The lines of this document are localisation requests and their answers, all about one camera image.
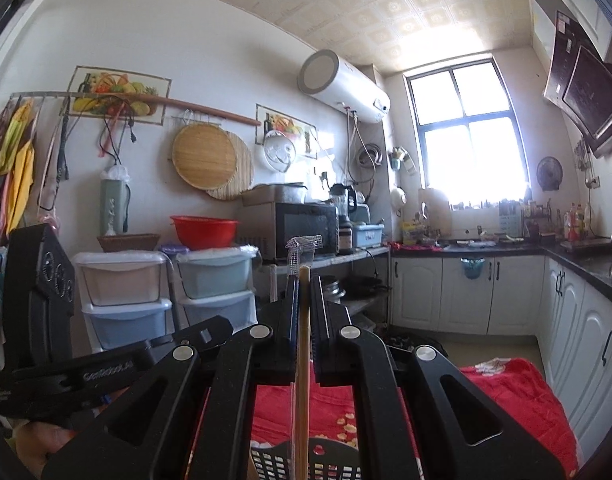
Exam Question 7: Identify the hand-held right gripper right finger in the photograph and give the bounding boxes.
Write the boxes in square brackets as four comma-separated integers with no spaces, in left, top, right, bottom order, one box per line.
[310,275,579,480]

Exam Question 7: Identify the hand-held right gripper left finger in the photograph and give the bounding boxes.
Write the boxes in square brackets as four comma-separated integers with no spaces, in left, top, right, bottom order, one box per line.
[41,275,302,480]

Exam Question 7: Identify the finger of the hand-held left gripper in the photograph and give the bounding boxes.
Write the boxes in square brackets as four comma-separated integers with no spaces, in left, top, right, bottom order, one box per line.
[150,315,235,361]

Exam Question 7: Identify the single wooden chopstick pair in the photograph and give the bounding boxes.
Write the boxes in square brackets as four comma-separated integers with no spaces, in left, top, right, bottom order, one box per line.
[285,234,323,480]

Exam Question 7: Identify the dark perforated chopstick holder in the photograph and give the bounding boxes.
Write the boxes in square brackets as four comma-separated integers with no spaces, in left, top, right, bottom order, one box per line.
[251,437,361,480]

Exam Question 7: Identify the row of hanging kitchen utensils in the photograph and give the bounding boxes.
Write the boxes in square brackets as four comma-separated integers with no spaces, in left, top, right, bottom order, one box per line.
[573,137,594,173]

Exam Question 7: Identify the person's left hand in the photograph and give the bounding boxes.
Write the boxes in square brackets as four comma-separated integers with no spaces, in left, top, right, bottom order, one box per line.
[8,412,87,480]

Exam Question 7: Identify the drawer tower pale blue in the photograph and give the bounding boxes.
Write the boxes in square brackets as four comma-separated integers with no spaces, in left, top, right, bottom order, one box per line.
[173,245,259,333]

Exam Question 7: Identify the pink round hanging tool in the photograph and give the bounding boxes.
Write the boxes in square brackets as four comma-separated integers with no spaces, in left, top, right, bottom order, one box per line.
[36,207,62,233]

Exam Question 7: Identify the black frying pan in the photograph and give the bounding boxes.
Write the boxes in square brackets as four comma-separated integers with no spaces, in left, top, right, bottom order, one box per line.
[343,275,391,298]

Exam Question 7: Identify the drawer tower beige blue pink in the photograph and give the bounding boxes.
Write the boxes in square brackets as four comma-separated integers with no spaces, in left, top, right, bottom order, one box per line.
[72,251,174,353]

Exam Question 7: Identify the brown wicker basket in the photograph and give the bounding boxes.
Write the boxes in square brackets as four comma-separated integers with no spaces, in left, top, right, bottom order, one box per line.
[97,233,161,253]

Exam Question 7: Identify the red plastic basin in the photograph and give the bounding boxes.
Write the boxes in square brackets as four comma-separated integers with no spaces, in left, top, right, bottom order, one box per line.
[170,215,239,251]

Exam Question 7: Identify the black microwave oven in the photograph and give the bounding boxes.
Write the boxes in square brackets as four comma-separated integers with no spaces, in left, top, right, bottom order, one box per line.
[238,201,339,261]

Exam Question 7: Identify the dark glass jar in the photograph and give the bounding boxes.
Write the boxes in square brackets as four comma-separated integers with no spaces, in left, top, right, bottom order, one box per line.
[338,215,355,255]

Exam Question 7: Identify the pale green bag dispenser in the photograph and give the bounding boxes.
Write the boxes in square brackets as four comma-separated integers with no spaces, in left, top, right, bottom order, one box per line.
[100,165,132,236]

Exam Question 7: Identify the pale blue plastic box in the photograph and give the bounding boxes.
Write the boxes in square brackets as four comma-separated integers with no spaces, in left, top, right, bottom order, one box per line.
[352,223,385,251]

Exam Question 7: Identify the yellow hanging cloth bags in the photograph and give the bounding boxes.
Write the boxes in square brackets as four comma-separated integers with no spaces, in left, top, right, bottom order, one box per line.
[0,99,37,241]

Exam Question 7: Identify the black electric kettle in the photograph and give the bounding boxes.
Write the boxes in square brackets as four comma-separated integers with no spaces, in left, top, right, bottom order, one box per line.
[329,183,359,221]

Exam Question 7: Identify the metal baking tray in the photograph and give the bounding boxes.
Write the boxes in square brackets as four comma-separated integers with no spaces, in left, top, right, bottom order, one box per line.
[242,182,307,207]

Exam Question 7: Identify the round woven straw mat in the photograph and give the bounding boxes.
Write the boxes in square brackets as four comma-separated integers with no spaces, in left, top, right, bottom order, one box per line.
[206,130,254,202]

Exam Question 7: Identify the blue hanging plastic bin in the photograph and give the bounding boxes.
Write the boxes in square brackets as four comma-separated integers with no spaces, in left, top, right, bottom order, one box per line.
[460,257,486,281]

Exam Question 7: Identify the round bamboo tray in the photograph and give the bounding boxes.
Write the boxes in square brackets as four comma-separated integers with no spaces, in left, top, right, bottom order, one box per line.
[172,123,238,191]

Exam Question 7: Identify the pale cutting board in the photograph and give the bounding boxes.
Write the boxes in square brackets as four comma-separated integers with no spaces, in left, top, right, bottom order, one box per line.
[418,187,451,233]

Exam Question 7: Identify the glass pot lid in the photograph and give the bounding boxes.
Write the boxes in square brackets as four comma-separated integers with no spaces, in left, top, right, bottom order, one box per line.
[263,130,297,172]

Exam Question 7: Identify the white base cabinets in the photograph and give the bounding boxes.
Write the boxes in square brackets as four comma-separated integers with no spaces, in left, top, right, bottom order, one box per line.
[390,252,612,461]

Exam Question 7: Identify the red floral blanket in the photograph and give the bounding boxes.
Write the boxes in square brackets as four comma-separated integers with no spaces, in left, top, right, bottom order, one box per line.
[196,357,579,480]

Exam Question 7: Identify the long wooden rolling pin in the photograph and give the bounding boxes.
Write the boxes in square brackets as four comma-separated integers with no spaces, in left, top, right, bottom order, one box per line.
[121,91,263,127]

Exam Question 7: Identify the pale blue counter organiser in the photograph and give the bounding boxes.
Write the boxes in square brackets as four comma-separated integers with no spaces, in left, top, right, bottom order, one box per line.
[500,202,524,236]

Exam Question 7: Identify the white water heater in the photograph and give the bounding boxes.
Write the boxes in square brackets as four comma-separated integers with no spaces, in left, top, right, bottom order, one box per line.
[298,49,391,125]

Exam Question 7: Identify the kitchen window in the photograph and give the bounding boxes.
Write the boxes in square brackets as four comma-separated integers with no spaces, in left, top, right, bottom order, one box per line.
[406,57,531,206]

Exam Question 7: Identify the black kitchen countertop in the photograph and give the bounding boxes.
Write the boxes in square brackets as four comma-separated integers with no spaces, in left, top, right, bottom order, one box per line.
[391,240,612,311]

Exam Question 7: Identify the cluster of condiment bottles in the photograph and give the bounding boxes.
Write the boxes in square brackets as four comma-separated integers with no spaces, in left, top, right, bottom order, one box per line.
[563,202,594,241]

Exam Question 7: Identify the black range hood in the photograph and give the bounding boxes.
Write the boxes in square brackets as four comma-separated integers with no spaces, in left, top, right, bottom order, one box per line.
[543,10,612,158]

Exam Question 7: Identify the black hanging power cord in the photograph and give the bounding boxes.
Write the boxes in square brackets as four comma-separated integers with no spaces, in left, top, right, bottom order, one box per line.
[98,110,137,166]

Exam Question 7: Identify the coiled grey hose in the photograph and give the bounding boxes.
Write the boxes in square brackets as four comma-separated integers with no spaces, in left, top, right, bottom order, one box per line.
[358,143,384,168]

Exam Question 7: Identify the small green wall caddy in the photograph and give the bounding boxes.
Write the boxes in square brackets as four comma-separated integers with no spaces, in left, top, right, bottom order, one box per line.
[388,146,417,176]

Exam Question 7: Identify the large fruit wall poster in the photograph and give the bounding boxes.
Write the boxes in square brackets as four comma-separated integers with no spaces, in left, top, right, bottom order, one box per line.
[66,66,173,125]

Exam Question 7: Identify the small fruit wall poster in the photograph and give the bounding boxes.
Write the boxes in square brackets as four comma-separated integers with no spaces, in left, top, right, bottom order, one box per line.
[256,103,319,159]

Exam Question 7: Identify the small black wall fan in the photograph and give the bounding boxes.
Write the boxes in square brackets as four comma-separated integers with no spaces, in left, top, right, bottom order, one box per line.
[536,156,562,192]

